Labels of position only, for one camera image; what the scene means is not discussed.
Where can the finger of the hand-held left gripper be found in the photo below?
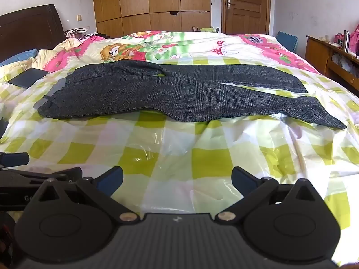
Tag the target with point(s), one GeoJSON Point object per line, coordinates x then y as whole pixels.
{"type": "Point", "coordinates": [15, 159]}
{"type": "Point", "coordinates": [42, 175]}

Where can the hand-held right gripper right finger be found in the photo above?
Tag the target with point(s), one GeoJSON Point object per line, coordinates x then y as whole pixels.
{"type": "Point", "coordinates": [244, 180]}

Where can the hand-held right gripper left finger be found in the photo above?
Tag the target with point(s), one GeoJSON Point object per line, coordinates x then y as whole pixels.
{"type": "Point", "coordinates": [110, 180]}

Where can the dark grey checked pants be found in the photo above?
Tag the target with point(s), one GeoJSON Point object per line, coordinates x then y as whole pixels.
{"type": "Point", "coordinates": [182, 95]}

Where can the blue pillow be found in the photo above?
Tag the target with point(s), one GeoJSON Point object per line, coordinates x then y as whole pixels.
{"type": "Point", "coordinates": [16, 57]}

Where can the cream quilt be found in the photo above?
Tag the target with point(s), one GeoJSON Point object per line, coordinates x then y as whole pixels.
{"type": "Point", "coordinates": [61, 51]}

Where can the dark wooden headboard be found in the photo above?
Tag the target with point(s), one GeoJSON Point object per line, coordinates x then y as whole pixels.
{"type": "Point", "coordinates": [28, 28]}

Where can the pile of clothes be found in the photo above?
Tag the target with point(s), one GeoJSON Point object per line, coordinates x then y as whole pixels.
{"type": "Point", "coordinates": [77, 32]}

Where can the small dark cloth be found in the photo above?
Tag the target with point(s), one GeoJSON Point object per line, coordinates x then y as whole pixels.
{"type": "Point", "coordinates": [255, 39]}

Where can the blue foam mat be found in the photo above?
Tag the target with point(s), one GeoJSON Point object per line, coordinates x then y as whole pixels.
{"type": "Point", "coordinates": [286, 41]}

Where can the wooden sideboard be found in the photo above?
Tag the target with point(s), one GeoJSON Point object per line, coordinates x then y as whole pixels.
{"type": "Point", "coordinates": [315, 53]}

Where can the white plastic bags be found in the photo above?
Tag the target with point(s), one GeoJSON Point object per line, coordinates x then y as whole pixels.
{"type": "Point", "coordinates": [343, 63]}

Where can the green cloth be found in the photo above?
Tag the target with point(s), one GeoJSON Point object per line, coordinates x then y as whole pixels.
{"type": "Point", "coordinates": [207, 29]}

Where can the wooden door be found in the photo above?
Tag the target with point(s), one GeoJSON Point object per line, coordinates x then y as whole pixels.
{"type": "Point", "coordinates": [246, 14]}

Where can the small pink bag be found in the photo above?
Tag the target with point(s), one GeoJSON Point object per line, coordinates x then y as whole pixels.
{"type": "Point", "coordinates": [338, 38]}

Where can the steel thermos bottle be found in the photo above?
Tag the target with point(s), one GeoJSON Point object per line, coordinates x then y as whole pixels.
{"type": "Point", "coordinates": [346, 42]}

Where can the pink cloth cover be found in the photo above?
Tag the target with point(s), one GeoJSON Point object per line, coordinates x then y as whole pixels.
{"type": "Point", "coordinates": [355, 37]}

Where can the wooden wardrobe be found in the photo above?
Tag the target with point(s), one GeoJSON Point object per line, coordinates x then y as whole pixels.
{"type": "Point", "coordinates": [134, 0]}

